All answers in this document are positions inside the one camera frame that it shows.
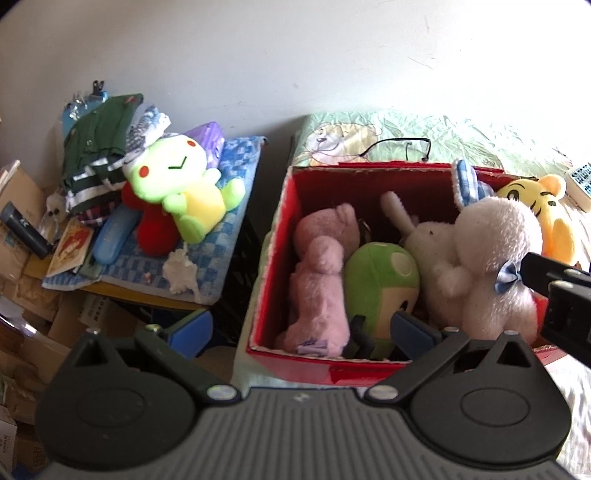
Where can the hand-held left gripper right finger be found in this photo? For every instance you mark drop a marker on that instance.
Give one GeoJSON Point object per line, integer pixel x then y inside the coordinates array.
{"type": "Point", "coordinates": [411, 330]}

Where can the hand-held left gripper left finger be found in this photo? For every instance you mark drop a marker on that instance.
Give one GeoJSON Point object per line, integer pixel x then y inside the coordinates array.
{"type": "Point", "coordinates": [196, 330]}

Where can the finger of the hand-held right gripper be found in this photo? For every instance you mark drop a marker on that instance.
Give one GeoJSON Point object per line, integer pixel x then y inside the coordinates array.
{"type": "Point", "coordinates": [568, 304]}

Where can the pink rabbit plush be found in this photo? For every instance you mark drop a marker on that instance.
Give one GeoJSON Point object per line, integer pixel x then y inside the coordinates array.
{"type": "Point", "coordinates": [429, 240]}

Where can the mauve plush teddy bear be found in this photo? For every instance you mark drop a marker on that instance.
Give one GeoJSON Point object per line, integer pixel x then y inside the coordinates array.
{"type": "Point", "coordinates": [318, 286]}

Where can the small white plush bear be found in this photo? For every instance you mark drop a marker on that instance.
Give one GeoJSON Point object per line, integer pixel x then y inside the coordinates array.
{"type": "Point", "coordinates": [494, 230]}

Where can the red cardboard box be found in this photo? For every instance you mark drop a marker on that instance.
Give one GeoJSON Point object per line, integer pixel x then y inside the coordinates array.
{"type": "Point", "coordinates": [323, 184]}

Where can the crumpled white tissue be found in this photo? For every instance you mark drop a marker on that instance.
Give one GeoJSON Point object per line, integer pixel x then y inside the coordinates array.
{"type": "Point", "coordinates": [182, 272]}

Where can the green mushroom plush toy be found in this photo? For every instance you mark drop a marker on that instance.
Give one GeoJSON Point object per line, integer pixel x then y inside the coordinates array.
{"type": "Point", "coordinates": [378, 277]}

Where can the wooden side table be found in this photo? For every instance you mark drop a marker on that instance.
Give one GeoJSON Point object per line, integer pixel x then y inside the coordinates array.
{"type": "Point", "coordinates": [138, 295]}

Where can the yellow tiger plush toy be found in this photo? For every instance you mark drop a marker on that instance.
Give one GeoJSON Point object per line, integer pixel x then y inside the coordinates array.
{"type": "Point", "coordinates": [554, 230]}

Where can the red plush toy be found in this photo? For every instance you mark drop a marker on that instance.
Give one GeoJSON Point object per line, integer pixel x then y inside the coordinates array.
{"type": "Point", "coordinates": [152, 235]}

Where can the white remote with blue buttons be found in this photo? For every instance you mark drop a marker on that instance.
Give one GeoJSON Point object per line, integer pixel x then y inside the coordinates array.
{"type": "Point", "coordinates": [581, 182]}

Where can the blue pencil case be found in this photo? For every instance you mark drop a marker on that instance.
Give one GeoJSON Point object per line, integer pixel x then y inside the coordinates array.
{"type": "Point", "coordinates": [111, 240]}

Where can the green frog plush toy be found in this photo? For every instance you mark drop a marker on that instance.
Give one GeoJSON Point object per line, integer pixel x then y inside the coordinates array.
{"type": "Point", "coordinates": [194, 203]}

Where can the red yellow card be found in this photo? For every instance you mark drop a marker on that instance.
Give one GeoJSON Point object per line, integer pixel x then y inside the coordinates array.
{"type": "Point", "coordinates": [69, 249]}

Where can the plaid cloth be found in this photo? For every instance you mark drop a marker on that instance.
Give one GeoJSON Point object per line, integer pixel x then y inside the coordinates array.
{"type": "Point", "coordinates": [99, 212]}

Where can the stack of cardboard boxes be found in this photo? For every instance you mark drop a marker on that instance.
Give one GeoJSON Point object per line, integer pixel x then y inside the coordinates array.
{"type": "Point", "coordinates": [27, 286]}

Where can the blue checkered cloth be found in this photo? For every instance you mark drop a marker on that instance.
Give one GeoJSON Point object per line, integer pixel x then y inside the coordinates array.
{"type": "Point", "coordinates": [240, 157]}

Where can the tiny white plush toy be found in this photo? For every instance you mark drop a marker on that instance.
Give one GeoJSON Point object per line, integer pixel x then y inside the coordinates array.
{"type": "Point", "coordinates": [55, 207]}

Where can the black eyeglasses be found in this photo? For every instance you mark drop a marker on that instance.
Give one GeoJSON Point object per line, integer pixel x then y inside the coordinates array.
{"type": "Point", "coordinates": [406, 139]}

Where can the purple package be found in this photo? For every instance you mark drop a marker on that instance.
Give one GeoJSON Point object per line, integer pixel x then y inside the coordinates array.
{"type": "Point", "coordinates": [212, 138]}

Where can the green yellow printed bed sheet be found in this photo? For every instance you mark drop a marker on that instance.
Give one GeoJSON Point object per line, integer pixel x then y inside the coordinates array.
{"type": "Point", "coordinates": [461, 134]}

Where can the black rectangular case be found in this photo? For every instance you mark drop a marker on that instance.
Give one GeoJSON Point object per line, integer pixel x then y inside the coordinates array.
{"type": "Point", "coordinates": [23, 226]}

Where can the white blue patterned cloth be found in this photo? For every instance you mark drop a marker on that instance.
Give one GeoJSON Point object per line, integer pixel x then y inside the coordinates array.
{"type": "Point", "coordinates": [147, 124]}

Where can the green striped garment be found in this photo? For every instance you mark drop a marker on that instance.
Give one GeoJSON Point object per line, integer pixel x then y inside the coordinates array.
{"type": "Point", "coordinates": [101, 134]}

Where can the blue plastic bag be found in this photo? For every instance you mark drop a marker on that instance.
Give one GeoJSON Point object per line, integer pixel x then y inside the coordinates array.
{"type": "Point", "coordinates": [74, 115]}

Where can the black clip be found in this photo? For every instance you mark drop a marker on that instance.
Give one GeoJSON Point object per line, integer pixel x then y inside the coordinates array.
{"type": "Point", "coordinates": [98, 90]}

